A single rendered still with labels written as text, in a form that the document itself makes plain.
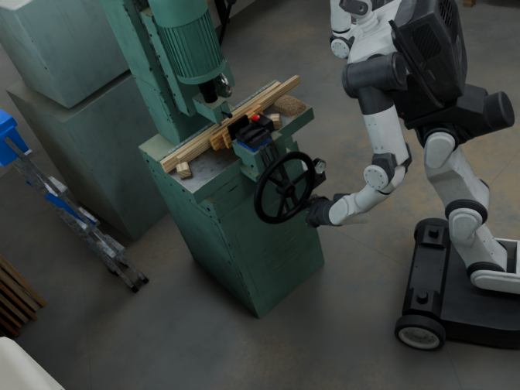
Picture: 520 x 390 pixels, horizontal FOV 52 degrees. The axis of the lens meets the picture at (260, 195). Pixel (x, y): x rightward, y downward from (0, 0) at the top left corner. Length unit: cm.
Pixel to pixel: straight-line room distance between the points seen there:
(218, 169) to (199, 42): 46
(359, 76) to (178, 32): 63
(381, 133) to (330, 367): 122
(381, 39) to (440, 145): 42
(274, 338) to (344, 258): 54
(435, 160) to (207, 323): 138
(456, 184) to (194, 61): 98
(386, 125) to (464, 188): 56
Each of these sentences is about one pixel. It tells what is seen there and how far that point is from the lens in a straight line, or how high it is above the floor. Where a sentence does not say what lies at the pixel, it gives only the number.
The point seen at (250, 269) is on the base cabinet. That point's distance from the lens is 232.
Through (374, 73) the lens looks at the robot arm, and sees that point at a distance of 145.
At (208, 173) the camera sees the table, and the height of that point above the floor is 90.
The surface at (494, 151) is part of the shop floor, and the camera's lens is 324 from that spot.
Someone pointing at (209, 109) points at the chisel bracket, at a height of 106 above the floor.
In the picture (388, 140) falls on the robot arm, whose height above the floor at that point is 117.
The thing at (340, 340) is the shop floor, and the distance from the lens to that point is 247.
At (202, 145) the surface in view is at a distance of 205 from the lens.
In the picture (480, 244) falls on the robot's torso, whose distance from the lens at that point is 218.
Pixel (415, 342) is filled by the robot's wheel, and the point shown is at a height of 3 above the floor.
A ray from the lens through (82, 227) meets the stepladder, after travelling 262.
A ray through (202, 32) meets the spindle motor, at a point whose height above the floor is 136.
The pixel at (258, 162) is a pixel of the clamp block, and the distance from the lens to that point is 191.
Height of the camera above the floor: 213
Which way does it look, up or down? 43 degrees down
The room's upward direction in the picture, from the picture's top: 18 degrees counter-clockwise
